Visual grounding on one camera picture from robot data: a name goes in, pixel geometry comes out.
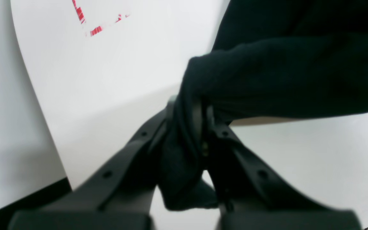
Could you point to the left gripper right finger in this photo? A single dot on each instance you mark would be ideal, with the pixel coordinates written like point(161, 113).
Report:
point(251, 195)

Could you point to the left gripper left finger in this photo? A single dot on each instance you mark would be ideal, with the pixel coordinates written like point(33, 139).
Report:
point(117, 196)

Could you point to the black graphic T-shirt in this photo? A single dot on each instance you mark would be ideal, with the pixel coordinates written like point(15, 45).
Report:
point(298, 59)

